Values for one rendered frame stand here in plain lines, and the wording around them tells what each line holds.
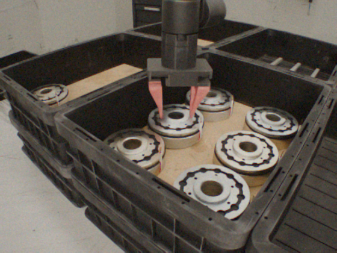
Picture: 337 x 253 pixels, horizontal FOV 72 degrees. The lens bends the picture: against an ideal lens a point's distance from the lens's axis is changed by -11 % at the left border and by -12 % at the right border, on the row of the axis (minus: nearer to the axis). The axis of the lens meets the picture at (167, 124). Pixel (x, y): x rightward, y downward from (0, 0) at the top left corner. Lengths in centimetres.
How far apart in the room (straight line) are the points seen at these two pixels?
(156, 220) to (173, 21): 27
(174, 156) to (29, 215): 32
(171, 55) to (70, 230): 36
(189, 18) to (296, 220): 32
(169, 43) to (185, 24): 4
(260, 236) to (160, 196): 10
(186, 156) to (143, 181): 19
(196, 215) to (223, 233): 3
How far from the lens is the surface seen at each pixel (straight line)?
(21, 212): 59
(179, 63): 40
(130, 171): 27
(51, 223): 55
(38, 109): 43
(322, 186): 45
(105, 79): 73
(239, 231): 23
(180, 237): 29
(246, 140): 43
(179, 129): 45
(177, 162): 43
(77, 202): 54
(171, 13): 39
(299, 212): 40
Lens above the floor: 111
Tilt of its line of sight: 33 degrees down
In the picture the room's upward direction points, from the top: straight up
